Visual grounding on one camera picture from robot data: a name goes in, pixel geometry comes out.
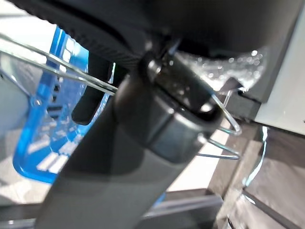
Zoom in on black low shelf clear rail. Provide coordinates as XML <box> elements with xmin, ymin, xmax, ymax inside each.
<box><xmin>232</xmin><ymin>0</ymin><xmax>305</xmax><ymax>125</ymax></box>

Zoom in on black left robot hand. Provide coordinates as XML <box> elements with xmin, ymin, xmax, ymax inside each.
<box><xmin>11</xmin><ymin>0</ymin><xmax>305</xmax><ymax>229</ymax></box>

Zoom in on black display shelf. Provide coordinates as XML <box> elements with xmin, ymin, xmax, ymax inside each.
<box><xmin>0</xmin><ymin>188</ymin><xmax>224</xmax><ymax>229</ymax></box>

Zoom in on blue plastic shopping basket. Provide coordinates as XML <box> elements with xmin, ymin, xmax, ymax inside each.
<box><xmin>13</xmin><ymin>25</ymin><xmax>167</xmax><ymax>207</ymax></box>

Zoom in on dark stone plinth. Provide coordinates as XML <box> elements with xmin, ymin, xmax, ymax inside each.
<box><xmin>209</xmin><ymin>126</ymin><xmax>305</xmax><ymax>229</ymax></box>

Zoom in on metal wire basket handle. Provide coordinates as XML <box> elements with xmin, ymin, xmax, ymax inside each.
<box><xmin>0</xmin><ymin>49</ymin><xmax>241</xmax><ymax>160</ymax></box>
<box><xmin>0</xmin><ymin>33</ymin><xmax>243</xmax><ymax>136</ymax></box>

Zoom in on left hand clear plastic flap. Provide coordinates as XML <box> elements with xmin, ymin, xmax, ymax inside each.
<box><xmin>188</xmin><ymin>46</ymin><xmax>265</xmax><ymax>90</ymax></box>

